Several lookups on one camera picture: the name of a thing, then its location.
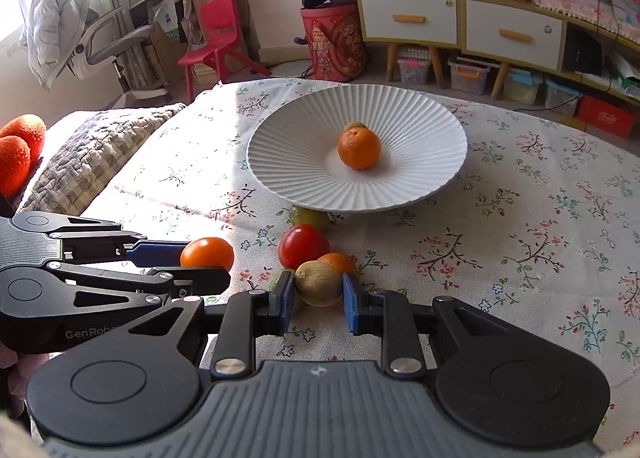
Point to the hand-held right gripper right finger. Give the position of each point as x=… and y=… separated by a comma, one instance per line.
x=351, y=308

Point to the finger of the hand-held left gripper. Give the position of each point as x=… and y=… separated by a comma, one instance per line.
x=155, y=252
x=165, y=280

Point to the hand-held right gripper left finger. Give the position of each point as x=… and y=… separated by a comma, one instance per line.
x=286, y=303

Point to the brown kiwi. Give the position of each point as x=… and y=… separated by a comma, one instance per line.
x=319, y=283

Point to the orange tomato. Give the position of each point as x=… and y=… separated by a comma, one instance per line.
x=207, y=253

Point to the white ribbed plate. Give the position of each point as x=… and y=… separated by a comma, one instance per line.
x=300, y=158

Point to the small orange tangerine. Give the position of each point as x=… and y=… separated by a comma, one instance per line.
x=340, y=263

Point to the red tomato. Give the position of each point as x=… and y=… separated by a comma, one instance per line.
x=302, y=245

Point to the orange plush toy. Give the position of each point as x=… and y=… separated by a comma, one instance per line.
x=27, y=130
x=12, y=163

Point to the grey checked pillow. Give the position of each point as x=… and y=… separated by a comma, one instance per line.
x=95, y=158

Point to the grey office chair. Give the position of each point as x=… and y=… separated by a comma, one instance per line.
x=107, y=43

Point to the white jacket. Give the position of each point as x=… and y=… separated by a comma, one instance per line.
x=52, y=23

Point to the red plastic chair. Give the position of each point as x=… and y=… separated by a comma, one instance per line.
x=217, y=33

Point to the red patterned bin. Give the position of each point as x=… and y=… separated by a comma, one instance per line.
x=335, y=40

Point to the clear storage box blue lid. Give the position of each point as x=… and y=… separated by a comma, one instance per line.
x=522, y=87

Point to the white and wood cabinet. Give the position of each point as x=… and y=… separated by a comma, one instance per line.
x=415, y=18

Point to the red cardboard box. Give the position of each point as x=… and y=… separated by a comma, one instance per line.
x=606, y=117

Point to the black device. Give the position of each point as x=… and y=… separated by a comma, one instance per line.
x=582, y=54

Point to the pink lace cloth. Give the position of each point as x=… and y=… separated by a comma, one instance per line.
x=565, y=5

